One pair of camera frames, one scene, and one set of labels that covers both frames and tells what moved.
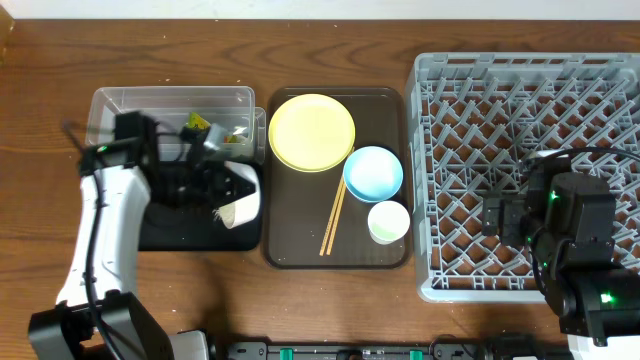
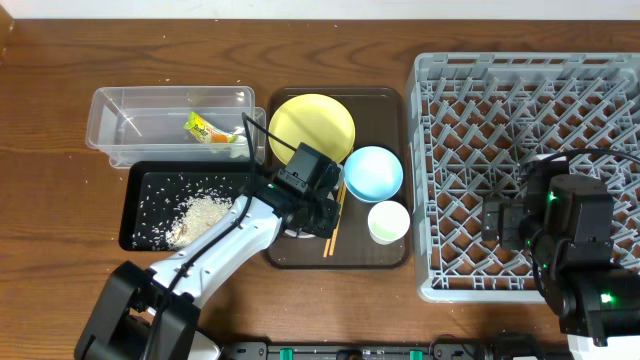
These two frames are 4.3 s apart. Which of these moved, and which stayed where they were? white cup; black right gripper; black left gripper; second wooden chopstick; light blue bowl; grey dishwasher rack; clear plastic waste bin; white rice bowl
Moved: white rice bowl; black left gripper
Stayed: second wooden chopstick; light blue bowl; clear plastic waste bin; grey dishwasher rack; black right gripper; white cup
